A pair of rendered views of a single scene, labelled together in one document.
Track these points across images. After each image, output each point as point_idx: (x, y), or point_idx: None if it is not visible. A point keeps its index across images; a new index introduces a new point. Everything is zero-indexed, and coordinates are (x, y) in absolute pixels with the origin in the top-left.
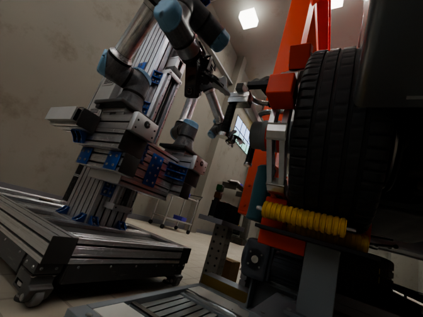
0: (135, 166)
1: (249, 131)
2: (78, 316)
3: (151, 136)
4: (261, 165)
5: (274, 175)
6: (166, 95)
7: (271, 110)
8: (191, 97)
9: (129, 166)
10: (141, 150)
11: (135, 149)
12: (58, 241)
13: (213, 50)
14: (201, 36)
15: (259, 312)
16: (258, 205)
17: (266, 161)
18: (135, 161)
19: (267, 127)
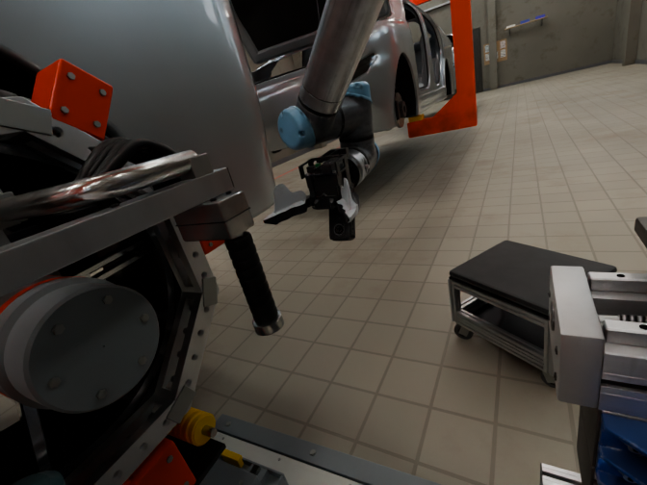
0: (586, 476)
1: (157, 320)
2: (436, 483)
3: (556, 368)
4: (64, 480)
5: (172, 383)
6: None
7: (205, 256)
8: (341, 241)
9: (582, 459)
10: (591, 425)
11: (586, 409)
12: (540, 476)
13: (306, 145)
14: (329, 140)
15: (245, 480)
16: (212, 427)
17: (205, 345)
18: (586, 457)
19: (217, 284)
